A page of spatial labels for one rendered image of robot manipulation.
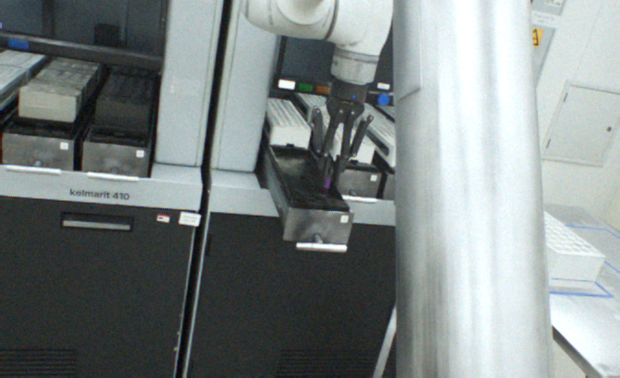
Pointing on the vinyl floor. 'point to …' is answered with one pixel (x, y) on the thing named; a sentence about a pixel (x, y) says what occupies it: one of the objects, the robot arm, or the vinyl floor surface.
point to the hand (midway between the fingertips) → (330, 171)
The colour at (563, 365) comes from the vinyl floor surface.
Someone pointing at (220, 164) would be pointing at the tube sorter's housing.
